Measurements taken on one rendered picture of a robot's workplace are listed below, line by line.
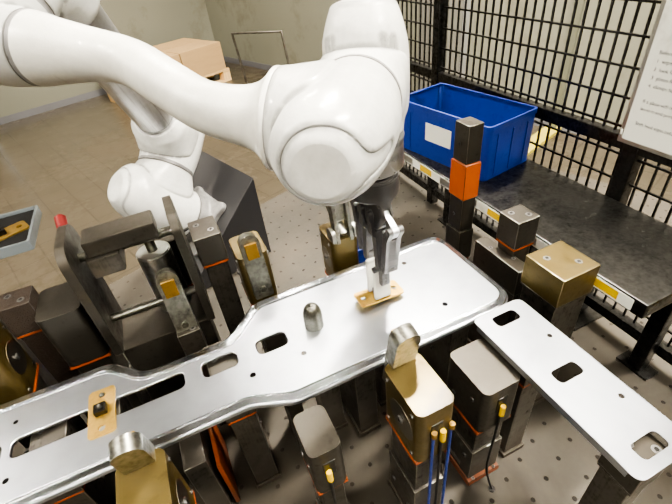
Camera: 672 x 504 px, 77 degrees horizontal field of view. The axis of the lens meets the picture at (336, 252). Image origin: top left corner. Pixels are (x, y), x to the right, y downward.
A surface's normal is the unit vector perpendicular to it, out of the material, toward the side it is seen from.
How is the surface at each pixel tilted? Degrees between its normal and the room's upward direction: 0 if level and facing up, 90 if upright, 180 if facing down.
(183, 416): 0
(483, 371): 0
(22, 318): 90
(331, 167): 91
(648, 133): 90
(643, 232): 0
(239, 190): 42
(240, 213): 90
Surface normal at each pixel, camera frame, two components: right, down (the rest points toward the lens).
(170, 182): 0.75, -0.06
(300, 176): 0.00, 0.62
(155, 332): -0.10, -0.79
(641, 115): -0.90, 0.32
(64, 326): 0.42, 0.52
